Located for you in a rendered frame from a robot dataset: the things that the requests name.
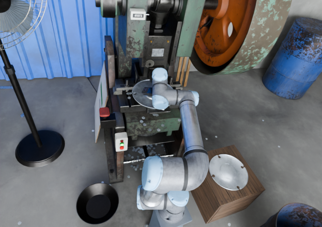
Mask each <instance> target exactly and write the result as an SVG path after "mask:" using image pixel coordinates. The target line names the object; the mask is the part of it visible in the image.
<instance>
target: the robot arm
mask: <svg viewBox="0 0 322 227"><path fill-rule="evenodd" d="M141 93H142V94H143V95H146V96H152V105H153V107H154V108H156V109H161V110H164V109H166V108H167V107H168V105H179V108H180V116H181V123H182V131H183V138H184V148H185V153H184V154H183V158H181V157H158V156H153V157H147V158H146V159H145V161H144V163H143V168H142V185H139V186H138V190H137V207H138V209H142V210H145V209H148V210H159V214H160V217H161V218H162V219H163V220H164V221H165V222H167V223H170V224H175V223H178V222H179V221H181V220H182V218H183V216H184V213H185V205H186V204H187V202H188V199H189V192H188V191H191V190H194V189H195V188H197V187H198V186H200V185H201V183H202V182H203V181H204V179H205V178H206V175H207V172H208V168H209V158H208V153H207V151H206V150H204V146H203V141H202V136H201V131H200V126H199V121H198V117H197V112H196V106H197V105H198V102H199V95H198V92H196V91H190V90H188V91H185V90H173V89H168V75H167V71H166V70H165V69H164V68H156V69H154V70H153V72H152V88H151V87H144V89H143V91H142V92H141Z"/></svg>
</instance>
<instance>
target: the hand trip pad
mask: <svg viewBox="0 0 322 227"><path fill-rule="evenodd" d="M99 114H100V116H101V117H107V116H109V115H110V111H109V108H108V107H102V108H100V109H99Z"/></svg>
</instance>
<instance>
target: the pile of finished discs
mask: <svg viewBox="0 0 322 227"><path fill-rule="evenodd" d="M219 156H220V157H221V158H218V155H216V156H214V157H213V158H212V159H211V161H210V163H209V172H210V175H211V176H212V175H213V174H214V175H215V177H212V178H213V180H214V181H215V182H216V183H217V184H218V185H220V186H221V187H223V188H225V189H228V190H232V191H236V190H239V189H242V188H243V187H245V185H246V184H247V182H248V172H247V170H246V168H245V167H243V169H242V168H241V166H244V165H243V164H242V163H241V162H240V161H239V160H238V159H236V158H235V157H233V156H231V155H227V154H220V155H219ZM237 186H239V187H240V188H239V189H238V188H237Z"/></svg>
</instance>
